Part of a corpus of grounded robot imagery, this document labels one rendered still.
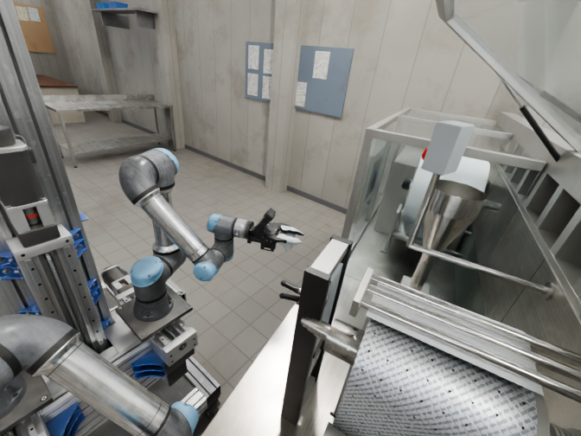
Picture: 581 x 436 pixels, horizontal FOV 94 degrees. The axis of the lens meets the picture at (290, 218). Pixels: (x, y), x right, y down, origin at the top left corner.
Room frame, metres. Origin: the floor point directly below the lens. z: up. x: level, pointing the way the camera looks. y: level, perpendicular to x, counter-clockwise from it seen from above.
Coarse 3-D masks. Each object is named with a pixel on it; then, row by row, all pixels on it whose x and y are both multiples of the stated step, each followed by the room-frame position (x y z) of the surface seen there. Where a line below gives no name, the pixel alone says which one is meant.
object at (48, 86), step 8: (40, 80) 7.04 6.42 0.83; (48, 80) 7.22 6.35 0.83; (56, 80) 7.38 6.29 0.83; (40, 88) 6.36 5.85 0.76; (48, 88) 6.48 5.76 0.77; (56, 88) 6.60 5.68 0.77; (64, 88) 6.72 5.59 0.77; (72, 88) 6.85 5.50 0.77; (56, 112) 6.49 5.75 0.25; (64, 112) 6.62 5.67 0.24; (72, 112) 6.74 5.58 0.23; (80, 112) 6.89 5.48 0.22; (56, 120) 6.46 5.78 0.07; (64, 120) 6.58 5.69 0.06; (72, 120) 6.71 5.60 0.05; (80, 120) 6.85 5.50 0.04
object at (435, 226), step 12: (432, 216) 0.68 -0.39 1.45; (444, 216) 0.66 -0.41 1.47; (432, 228) 0.68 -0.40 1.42; (444, 228) 0.66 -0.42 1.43; (456, 228) 0.65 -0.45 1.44; (432, 240) 0.68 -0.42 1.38; (444, 240) 0.67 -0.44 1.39; (420, 264) 0.71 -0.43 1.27; (432, 264) 0.70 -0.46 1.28; (420, 276) 0.70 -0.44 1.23; (420, 288) 0.70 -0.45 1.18
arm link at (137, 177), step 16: (128, 160) 0.83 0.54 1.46; (144, 160) 0.85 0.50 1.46; (128, 176) 0.78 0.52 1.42; (144, 176) 0.80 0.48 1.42; (128, 192) 0.76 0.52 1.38; (144, 192) 0.77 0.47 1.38; (144, 208) 0.76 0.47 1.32; (160, 208) 0.77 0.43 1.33; (160, 224) 0.75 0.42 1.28; (176, 224) 0.76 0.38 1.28; (176, 240) 0.75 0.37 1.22; (192, 240) 0.76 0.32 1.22; (192, 256) 0.74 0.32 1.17; (208, 256) 0.76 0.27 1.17; (224, 256) 0.81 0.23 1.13; (208, 272) 0.71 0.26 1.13
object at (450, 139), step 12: (444, 132) 0.57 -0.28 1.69; (456, 132) 0.55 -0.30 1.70; (468, 132) 0.58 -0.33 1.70; (432, 144) 0.58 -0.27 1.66; (444, 144) 0.56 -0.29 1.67; (456, 144) 0.55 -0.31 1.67; (432, 156) 0.57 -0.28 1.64; (444, 156) 0.56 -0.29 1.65; (456, 156) 0.57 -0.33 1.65; (432, 168) 0.57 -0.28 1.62; (444, 168) 0.55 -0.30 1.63; (456, 168) 0.59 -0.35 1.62
